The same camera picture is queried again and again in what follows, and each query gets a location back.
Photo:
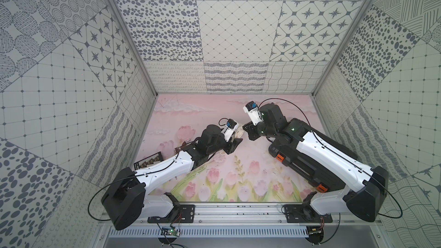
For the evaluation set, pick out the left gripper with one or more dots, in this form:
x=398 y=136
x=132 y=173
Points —
x=233 y=143

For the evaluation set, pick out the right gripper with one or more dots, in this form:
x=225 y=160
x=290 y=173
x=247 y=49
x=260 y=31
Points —
x=250 y=128

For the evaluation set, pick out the cream cloth soil bag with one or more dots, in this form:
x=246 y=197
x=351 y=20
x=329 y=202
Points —
x=238 y=133

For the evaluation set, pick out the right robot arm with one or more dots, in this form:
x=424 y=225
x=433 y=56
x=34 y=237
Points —
x=365 y=187

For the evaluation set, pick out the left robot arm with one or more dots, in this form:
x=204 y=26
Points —
x=129 y=197

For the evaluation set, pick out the black plastic tool case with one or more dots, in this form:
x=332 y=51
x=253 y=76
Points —
x=316 y=174

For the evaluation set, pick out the small circuit board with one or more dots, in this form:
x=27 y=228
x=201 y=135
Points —
x=170 y=232

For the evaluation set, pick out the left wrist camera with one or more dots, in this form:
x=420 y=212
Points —
x=231 y=127

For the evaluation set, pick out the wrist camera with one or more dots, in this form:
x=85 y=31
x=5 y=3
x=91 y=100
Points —
x=252 y=110
x=231 y=127

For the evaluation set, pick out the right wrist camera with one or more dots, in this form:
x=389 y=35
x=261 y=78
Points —
x=252 y=110

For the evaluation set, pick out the aluminium rail frame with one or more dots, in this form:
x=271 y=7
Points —
x=233 y=214

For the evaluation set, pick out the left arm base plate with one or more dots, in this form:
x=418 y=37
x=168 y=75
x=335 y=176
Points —
x=167 y=209

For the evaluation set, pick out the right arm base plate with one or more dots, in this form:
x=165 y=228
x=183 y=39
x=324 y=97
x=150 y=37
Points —
x=304 y=213

